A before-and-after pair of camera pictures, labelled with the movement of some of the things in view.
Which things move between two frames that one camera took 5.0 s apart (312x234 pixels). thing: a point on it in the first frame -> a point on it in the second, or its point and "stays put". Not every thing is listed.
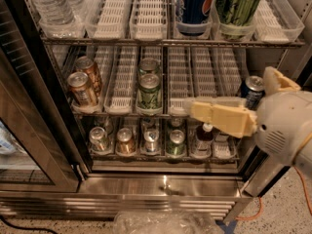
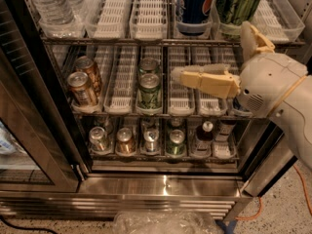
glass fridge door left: [40, 147] stays put
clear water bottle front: [52, 4] stays put
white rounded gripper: [282, 122] -> [271, 82]
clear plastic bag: [165, 222] stays put
